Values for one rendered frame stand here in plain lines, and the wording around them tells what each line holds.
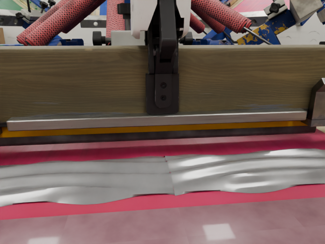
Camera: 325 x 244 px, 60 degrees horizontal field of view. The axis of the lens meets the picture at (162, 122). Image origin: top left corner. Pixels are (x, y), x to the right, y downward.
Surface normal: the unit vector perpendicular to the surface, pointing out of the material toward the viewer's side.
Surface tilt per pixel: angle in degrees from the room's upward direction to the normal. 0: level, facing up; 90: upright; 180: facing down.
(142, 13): 91
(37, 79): 90
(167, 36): 61
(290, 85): 90
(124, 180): 33
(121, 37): 90
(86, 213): 0
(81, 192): 38
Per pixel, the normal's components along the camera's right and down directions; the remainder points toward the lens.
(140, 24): -0.01, 0.44
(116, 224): 0.00, -0.95
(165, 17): 0.11, -0.21
